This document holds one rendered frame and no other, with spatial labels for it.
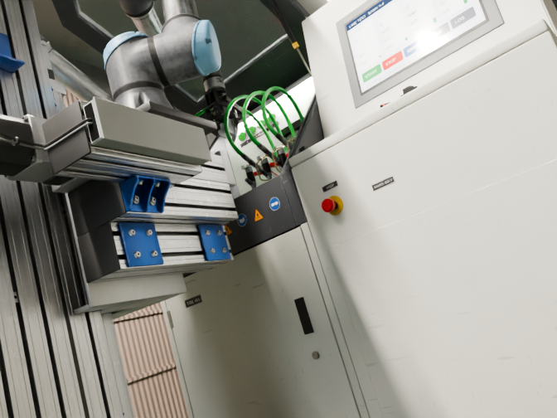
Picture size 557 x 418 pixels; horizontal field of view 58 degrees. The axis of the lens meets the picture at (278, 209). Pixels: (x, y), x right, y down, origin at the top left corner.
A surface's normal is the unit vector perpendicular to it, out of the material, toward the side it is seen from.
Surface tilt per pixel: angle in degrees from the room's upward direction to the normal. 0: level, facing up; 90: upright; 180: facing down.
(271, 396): 90
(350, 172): 90
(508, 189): 90
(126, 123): 90
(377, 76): 76
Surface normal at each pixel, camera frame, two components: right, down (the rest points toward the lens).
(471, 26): -0.67, -0.21
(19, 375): 0.82, -0.35
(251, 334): -0.62, 0.01
